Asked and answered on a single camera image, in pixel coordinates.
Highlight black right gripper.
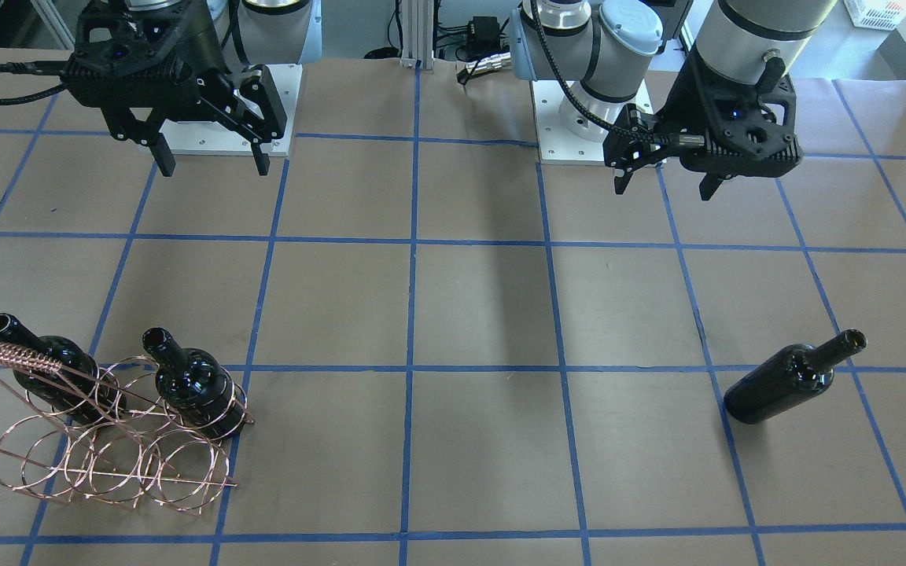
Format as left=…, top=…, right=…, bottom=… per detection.
left=61, top=1, right=287, bottom=177

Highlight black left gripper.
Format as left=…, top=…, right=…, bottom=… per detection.
left=604, top=57, right=803, bottom=203

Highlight dark glass wine bottle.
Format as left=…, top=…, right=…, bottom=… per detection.
left=723, top=329, right=867, bottom=425

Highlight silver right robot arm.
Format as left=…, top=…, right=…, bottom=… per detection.
left=61, top=1, right=322, bottom=177

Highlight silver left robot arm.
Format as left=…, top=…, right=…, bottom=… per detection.
left=508, top=1, right=834, bottom=200

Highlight dark wine bottle in rack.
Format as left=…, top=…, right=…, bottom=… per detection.
left=0, top=313, right=127, bottom=425

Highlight white plastic basket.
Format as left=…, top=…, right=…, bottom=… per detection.
left=842, top=0, right=906, bottom=31

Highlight black power adapter box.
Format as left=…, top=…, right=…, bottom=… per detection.
left=467, top=16, right=501, bottom=51

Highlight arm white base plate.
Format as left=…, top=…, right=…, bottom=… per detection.
left=530, top=77, right=662, bottom=166
left=156, top=63, right=304, bottom=158

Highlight braided black left gripper cable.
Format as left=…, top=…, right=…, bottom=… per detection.
left=533, top=0, right=682, bottom=146

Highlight aluminium frame post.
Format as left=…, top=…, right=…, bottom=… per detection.
left=398, top=0, right=436, bottom=74

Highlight copper wire wine rack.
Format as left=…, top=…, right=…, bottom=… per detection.
left=0, top=344, right=254, bottom=516

